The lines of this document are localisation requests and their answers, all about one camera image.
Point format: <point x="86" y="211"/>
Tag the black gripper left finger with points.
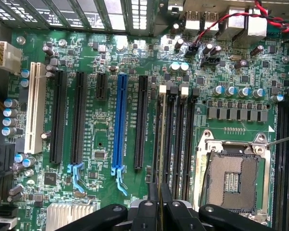
<point x="96" y="216"/>

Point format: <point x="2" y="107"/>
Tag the white flat connector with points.
<point x="4" y="223"/>

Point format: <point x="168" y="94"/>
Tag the CPU socket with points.
<point x="231" y="180"/>

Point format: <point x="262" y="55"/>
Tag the short black expansion slot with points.
<point x="101" y="86"/>

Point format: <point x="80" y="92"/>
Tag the black expansion slot blue latch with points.
<point x="78" y="120"/>

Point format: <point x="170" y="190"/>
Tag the silver finned heatsink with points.
<point x="69" y="216"/>

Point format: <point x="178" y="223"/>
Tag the white power connector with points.
<point x="9" y="55"/>

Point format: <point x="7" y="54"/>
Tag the large silver port block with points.
<point x="231" y="24"/>
<point x="256" y="26"/>

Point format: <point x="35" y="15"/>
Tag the long black expansion slot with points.
<point x="141" y="120"/>
<point x="57" y="120"/>

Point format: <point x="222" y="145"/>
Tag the white expansion slot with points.
<point x="35" y="108"/>

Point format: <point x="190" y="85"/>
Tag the black data connector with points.
<point x="6" y="211"/>

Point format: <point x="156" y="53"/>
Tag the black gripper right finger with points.
<point x="226" y="216"/>

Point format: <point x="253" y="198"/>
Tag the RAM slot white latches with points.
<point x="179" y="144"/>
<point x="281" y="168"/>

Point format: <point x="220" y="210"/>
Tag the green motherboard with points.
<point x="106" y="134"/>

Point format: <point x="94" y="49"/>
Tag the open PC case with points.
<point x="14" y="12"/>

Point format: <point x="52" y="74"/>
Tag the silver USB port block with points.
<point x="210" y="22"/>
<point x="192" y="22"/>

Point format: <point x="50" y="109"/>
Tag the thin metal locking lever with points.
<point x="283" y="140"/>
<point x="206" y="179"/>

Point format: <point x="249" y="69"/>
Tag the black connector block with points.
<point x="7" y="156"/>

